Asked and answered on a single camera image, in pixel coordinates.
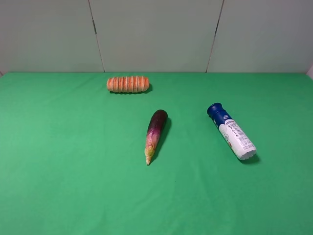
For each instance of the blue and white bottle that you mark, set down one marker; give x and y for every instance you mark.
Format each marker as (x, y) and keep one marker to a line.
(235, 137)

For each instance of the purple toy eggplant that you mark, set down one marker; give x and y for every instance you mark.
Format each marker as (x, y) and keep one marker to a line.
(155, 127)

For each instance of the orange sliced bread loaf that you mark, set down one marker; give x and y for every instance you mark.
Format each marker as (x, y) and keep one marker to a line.
(128, 84)

